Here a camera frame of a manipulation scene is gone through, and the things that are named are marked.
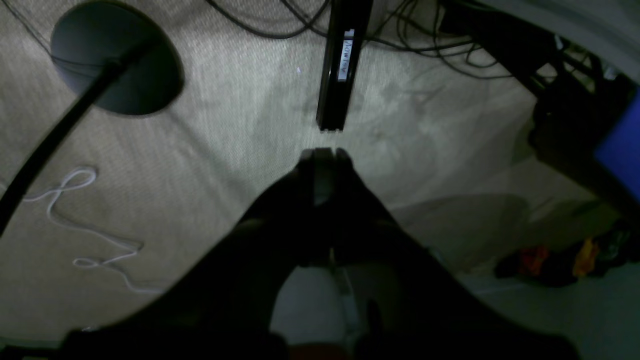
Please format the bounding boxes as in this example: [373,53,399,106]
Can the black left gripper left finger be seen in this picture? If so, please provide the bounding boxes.
[60,148,332,360]

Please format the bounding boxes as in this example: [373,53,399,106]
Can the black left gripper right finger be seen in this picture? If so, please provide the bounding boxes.
[334,148,580,360]

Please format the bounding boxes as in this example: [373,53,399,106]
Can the pile of coloured clothes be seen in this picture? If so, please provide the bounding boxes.
[493,219,640,288]

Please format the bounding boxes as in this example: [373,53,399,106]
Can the blue panel right edge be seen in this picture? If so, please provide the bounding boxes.
[594,91,640,202]

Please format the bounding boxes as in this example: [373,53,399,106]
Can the round grey stand base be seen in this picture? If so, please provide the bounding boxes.
[50,0,185,116]

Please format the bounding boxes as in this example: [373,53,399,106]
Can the black power strip bar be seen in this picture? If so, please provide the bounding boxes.
[315,0,374,132]

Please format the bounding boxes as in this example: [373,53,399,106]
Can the white floor cable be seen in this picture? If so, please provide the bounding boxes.
[22,166,166,295]

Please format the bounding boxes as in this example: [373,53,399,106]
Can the black equipment frame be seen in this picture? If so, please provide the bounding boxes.
[442,0,640,225]

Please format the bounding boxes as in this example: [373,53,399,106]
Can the black tangled floor cables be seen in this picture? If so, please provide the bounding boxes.
[205,0,516,81]

